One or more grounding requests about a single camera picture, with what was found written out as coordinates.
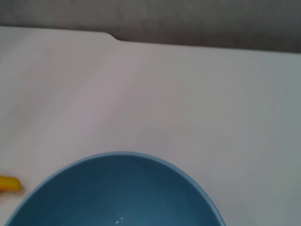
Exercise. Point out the blue plastic bowl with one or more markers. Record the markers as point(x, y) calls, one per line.
point(113, 190)

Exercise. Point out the yellow banana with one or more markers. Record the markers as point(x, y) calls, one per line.
point(9, 183)

